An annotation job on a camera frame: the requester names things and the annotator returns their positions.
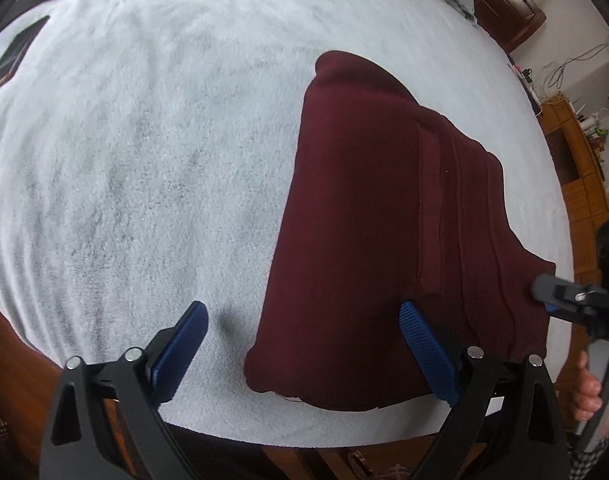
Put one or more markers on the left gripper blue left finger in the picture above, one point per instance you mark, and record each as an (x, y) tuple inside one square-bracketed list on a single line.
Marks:
[(78, 441)]

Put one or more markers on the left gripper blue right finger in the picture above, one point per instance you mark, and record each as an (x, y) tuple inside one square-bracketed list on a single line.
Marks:
[(504, 420)]

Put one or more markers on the maroon pants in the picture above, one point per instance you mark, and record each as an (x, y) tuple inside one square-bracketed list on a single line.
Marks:
[(389, 205)]

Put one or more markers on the checkered sleeve forearm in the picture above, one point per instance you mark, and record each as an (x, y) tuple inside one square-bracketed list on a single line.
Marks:
[(583, 464)]

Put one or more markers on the right hand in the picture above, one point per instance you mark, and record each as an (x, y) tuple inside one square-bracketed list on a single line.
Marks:
[(585, 397)]

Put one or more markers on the wooden shelf unit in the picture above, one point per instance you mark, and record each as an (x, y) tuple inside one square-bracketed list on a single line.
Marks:
[(581, 181)]

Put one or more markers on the wooden cabinet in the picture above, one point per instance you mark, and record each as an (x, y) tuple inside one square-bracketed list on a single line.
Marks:
[(509, 22)]

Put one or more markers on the white fleece bed blanket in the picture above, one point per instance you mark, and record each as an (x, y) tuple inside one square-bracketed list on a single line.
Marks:
[(146, 150)]

